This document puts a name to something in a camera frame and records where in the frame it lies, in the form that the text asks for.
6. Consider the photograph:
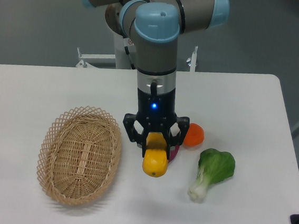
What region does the white metal frame bracket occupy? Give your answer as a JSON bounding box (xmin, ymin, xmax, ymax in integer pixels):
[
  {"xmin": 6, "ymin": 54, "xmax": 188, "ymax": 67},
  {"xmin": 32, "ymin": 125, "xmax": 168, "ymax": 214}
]
[{"xmin": 76, "ymin": 46, "xmax": 198, "ymax": 73}]

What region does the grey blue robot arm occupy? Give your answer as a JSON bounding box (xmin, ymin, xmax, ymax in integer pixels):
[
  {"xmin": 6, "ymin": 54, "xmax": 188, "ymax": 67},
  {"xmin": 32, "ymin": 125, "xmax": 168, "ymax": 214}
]
[{"xmin": 82, "ymin": 0, "xmax": 230, "ymax": 159}]

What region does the purple sweet potato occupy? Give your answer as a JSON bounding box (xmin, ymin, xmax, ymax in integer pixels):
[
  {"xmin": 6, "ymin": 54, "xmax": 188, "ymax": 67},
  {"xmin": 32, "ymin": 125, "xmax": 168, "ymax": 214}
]
[{"xmin": 168, "ymin": 145, "xmax": 180, "ymax": 163}]

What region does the orange tangerine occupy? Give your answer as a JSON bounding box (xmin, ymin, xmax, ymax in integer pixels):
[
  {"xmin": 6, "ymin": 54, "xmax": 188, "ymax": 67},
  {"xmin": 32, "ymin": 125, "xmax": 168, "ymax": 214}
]
[{"xmin": 184, "ymin": 123, "xmax": 205, "ymax": 147}]

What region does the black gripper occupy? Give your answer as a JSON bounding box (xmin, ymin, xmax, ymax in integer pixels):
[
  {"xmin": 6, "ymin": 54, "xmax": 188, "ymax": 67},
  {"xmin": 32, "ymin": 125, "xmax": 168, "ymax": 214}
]
[{"xmin": 123, "ymin": 89, "xmax": 190, "ymax": 162}]

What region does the woven wicker basket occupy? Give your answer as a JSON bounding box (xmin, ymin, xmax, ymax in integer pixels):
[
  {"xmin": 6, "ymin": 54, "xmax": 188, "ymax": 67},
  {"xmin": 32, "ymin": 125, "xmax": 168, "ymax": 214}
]
[{"xmin": 36, "ymin": 106, "xmax": 122, "ymax": 206}]

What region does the green bok choy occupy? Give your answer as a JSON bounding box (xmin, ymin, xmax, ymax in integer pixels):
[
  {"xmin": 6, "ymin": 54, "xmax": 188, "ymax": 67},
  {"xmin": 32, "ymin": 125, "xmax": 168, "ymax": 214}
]
[{"xmin": 188, "ymin": 148, "xmax": 236, "ymax": 201}]

